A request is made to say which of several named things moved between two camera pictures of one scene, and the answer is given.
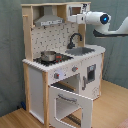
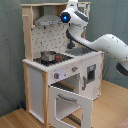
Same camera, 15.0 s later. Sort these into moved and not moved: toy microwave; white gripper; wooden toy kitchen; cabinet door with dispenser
Moved: white gripper
Not moved: cabinet door with dispenser; wooden toy kitchen; toy microwave
